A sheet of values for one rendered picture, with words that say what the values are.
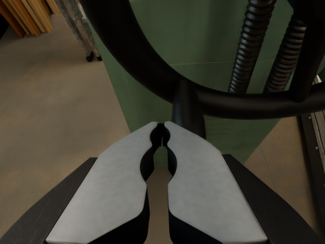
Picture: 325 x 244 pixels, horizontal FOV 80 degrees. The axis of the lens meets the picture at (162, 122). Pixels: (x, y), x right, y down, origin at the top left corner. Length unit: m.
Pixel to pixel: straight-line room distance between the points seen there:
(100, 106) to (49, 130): 0.29
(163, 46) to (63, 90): 1.01
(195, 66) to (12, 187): 0.96
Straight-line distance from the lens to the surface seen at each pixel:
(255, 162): 0.98
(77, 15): 1.28
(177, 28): 0.36
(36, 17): 1.84
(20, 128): 1.28
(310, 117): 1.04
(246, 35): 0.23
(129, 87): 0.45
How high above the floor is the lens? 0.85
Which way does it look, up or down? 57 degrees down
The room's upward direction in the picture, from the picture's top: 5 degrees counter-clockwise
